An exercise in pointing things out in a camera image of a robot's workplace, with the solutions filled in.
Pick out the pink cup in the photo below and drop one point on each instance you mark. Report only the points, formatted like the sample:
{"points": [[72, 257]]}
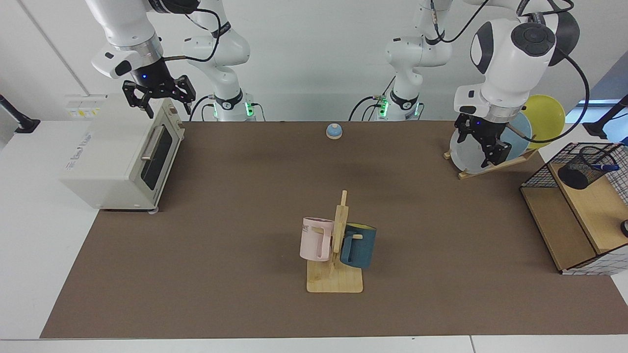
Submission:
{"points": [[314, 240]]}

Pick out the black clamp stand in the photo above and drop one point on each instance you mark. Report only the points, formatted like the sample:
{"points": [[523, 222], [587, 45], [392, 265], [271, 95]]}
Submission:
{"points": [[601, 128], [22, 122]]}

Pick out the pale toaster oven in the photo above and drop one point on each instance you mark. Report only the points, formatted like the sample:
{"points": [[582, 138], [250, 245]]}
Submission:
{"points": [[113, 157]]}

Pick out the white wall socket box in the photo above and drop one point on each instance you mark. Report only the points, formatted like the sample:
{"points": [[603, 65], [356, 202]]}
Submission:
{"points": [[83, 105]]}

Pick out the white marker with blue cap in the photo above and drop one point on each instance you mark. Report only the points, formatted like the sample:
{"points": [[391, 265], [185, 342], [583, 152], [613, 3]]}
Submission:
{"points": [[606, 167]]}

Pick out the wooden plate rack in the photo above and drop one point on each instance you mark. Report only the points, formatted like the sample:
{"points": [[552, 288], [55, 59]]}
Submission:
{"points": [[520, 158]]}

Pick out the black mesh pen holder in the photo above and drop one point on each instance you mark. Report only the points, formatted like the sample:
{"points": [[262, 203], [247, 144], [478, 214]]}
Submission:
{"points": [[581, 174]]}

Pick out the dark teal cup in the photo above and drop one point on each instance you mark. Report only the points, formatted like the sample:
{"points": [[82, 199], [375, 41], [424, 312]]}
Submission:
{"points": [[363, 247]]}

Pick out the small black round object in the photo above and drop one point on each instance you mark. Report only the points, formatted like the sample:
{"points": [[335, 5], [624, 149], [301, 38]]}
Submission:
{"points": [[624, 229]]}

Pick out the wooden cup stand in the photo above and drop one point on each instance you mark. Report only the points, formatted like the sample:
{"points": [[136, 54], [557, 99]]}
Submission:
{"points": [[338, 282]]}

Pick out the yellow plate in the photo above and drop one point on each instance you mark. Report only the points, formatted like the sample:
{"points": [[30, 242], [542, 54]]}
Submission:
{"points": [[544, 113]]}

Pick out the small blue round bell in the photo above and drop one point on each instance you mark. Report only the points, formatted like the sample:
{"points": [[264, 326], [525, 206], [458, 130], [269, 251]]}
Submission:
{"points": [[334, 131]]}

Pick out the brown table cloth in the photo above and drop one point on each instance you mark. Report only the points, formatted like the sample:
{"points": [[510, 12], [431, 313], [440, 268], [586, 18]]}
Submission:
{"points": [[245, 294]]}

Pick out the light blue plate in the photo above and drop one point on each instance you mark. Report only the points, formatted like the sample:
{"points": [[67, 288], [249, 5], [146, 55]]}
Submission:
{"points": [[517, 147]]}

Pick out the grey plate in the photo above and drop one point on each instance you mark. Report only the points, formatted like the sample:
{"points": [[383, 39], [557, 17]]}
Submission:
{"points": [[466, 159]]}

